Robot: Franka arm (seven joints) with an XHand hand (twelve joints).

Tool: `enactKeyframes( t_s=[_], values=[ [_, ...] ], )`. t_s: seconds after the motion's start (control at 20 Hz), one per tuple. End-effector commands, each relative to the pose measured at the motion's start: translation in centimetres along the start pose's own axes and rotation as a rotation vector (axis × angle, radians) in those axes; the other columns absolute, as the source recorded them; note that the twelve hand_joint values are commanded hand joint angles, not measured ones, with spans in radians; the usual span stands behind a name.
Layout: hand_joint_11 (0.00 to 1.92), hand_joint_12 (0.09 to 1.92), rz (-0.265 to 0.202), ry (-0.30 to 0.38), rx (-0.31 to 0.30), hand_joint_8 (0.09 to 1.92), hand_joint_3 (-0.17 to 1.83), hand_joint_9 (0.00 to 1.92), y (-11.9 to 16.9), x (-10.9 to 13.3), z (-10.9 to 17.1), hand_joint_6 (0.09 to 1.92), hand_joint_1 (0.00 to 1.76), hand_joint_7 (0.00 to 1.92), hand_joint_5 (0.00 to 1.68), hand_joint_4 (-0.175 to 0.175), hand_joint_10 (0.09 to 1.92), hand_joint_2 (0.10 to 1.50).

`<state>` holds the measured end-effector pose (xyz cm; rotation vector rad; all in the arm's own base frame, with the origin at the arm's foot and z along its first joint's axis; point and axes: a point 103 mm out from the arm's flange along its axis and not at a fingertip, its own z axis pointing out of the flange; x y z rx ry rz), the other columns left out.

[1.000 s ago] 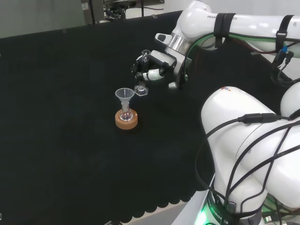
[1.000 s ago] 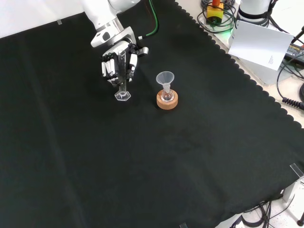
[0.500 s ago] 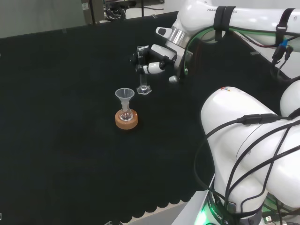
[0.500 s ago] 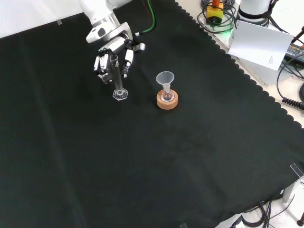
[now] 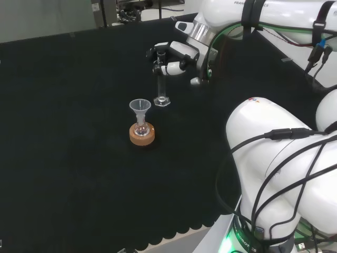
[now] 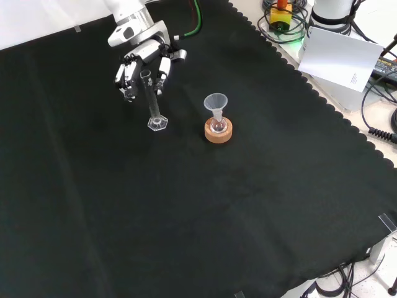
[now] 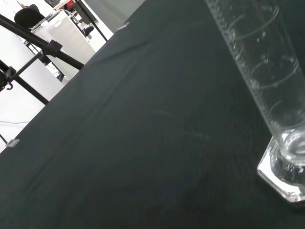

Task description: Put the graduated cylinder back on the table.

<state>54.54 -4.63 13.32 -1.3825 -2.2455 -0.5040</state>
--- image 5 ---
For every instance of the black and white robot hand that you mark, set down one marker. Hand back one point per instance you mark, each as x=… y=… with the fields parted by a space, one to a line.
x=181 y=51

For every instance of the clear glass graduated cylinder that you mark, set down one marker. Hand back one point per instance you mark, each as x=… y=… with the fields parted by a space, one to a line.
x=161 y=89

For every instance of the clear tape piece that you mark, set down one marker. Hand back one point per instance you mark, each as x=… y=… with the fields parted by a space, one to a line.
x=287 y=60
x=71 y=34
x=173 y=18

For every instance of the clear plastic funnel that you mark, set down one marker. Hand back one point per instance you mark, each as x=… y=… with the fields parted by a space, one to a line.
x=139 y=106

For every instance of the grey cabinet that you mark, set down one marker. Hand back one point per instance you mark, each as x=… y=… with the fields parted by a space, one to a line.
x=104 y=13

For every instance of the small round-bottom glass flask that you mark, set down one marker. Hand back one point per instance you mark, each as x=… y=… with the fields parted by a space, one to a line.
x=141 y=129

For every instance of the black cloth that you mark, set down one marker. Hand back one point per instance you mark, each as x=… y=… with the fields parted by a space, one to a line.
x=79 y=131

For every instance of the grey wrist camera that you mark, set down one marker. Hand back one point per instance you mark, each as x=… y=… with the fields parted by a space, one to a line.
x=198 y=80

